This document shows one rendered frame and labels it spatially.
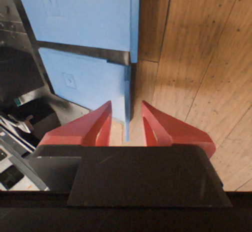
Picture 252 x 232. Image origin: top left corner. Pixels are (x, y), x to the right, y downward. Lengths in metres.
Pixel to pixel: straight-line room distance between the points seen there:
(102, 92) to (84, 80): 0.03
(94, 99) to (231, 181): 0.20
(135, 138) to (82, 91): 0.11
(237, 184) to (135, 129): 0.14
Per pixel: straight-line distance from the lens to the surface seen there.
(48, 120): 0.35
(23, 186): 5.67
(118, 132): 0.22
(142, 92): 0.15
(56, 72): 0.21
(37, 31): 0.20
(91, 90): 0.17
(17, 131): 0.33
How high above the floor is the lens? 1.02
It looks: 44 degrees down
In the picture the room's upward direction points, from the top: 136 degrees counter-clockwise
